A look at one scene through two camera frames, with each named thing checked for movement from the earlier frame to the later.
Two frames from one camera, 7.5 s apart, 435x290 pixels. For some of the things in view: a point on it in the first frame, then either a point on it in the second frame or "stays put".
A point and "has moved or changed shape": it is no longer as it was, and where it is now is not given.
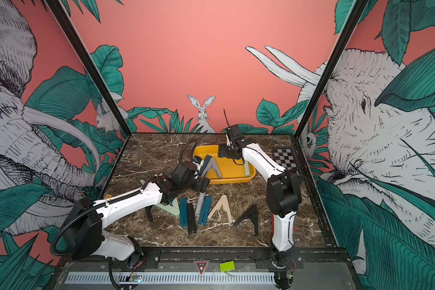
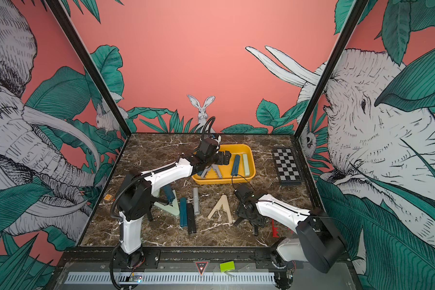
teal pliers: (208, 157) has moved or changed shape
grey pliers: (199, 203) has moved or changed shape
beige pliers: (223, 201) stays put
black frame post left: (58, 7) stays put
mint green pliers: (247, 168) stays put
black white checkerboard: (284, 156) stays put
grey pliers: (212, 162) stays put
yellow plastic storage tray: (231, 170) stays put
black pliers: (191, 218) stays put
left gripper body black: (195, 184) → (217, 159)
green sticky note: (227, 266) stays put
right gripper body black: (228, 151) → (244, 213)
